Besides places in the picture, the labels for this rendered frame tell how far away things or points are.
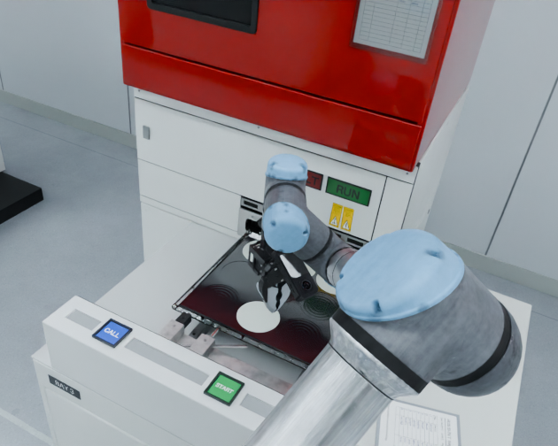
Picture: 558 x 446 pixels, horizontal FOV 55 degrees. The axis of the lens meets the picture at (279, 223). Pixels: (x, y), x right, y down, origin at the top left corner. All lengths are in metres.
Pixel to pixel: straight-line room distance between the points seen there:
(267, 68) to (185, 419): 0.77
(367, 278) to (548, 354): 2.34
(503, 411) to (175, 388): 0.61
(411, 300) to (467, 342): 0.08
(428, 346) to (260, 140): 0.97
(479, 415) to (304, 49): 0.82
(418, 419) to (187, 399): 0.42
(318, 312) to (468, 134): 1.73
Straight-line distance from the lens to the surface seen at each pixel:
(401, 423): 1.04
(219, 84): 1.35
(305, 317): 1.26
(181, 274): 1.47
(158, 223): 1.76
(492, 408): 1.14
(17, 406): 2.31
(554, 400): 2.65
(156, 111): 1.57
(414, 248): 0.53
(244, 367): 1.17
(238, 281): 1.33
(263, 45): 1.26
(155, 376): 1.06
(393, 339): 0.52
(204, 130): 1.49
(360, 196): 1.35
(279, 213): 0.86
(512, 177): 2.88
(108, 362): 1.12
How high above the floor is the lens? 1.78
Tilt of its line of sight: 35 degrees down
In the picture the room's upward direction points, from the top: 7 degrees clockwise
